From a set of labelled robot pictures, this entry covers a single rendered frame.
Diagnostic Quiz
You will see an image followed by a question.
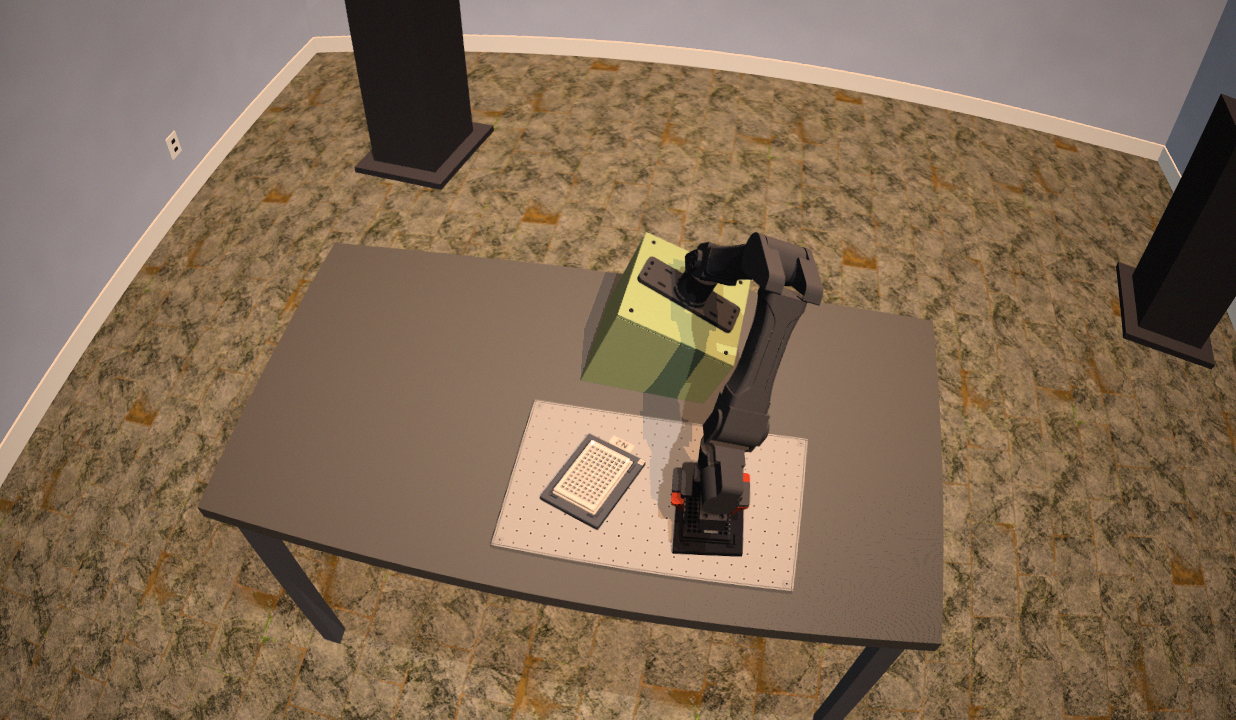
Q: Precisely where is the cream label marked n2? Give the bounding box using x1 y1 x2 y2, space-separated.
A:
609 435 635 453

